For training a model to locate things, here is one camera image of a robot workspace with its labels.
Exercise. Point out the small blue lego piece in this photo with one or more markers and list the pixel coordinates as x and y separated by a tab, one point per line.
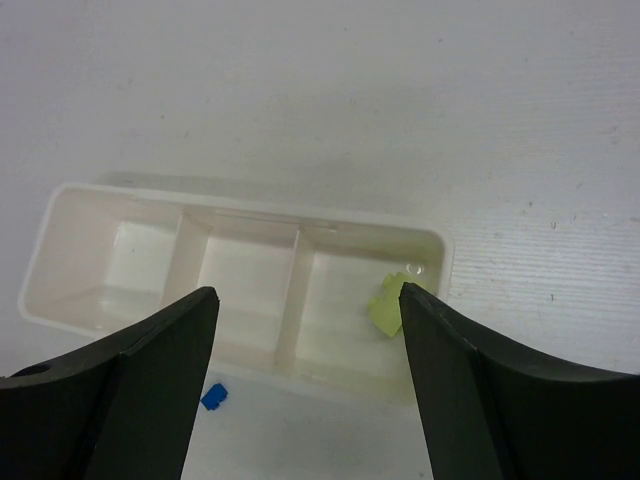
214	397

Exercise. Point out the green 2x2 lego brick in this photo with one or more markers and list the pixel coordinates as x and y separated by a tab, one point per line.
383	308

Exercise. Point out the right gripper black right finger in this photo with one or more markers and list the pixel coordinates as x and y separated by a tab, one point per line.
493	408

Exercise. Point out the white three-compartment tray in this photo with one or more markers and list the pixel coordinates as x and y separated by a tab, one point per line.
295	283

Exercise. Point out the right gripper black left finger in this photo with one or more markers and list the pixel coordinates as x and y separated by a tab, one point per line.
121	407

